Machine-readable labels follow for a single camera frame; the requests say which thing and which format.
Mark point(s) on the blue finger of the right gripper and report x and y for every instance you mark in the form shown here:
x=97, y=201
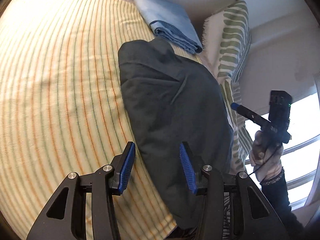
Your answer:
x=234, y=106

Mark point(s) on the right forearm black sleeve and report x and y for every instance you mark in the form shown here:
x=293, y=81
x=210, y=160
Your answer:
x=275, y=190

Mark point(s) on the window frame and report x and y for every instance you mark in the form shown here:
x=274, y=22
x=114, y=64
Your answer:
x=300, y=157

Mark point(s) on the folded blue cloth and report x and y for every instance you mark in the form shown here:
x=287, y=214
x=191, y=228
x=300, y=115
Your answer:
x=171, y=22

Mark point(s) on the right hand white glove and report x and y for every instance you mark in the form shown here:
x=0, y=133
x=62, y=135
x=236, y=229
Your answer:
x=265, y=158

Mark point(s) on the yellow striped bed sheet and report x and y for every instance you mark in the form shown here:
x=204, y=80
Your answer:
x=61, y=104

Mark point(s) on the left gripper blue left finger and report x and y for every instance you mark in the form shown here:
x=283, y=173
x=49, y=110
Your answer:
x=122, y=165

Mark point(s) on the green striped white pillow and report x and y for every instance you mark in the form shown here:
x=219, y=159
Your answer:
x=226, y=39

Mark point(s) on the dark green pants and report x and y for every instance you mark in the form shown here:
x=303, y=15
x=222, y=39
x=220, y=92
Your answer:
x=171, y=99

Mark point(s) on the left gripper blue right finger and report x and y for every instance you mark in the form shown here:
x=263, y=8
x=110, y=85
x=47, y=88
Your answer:
x=192, y=166

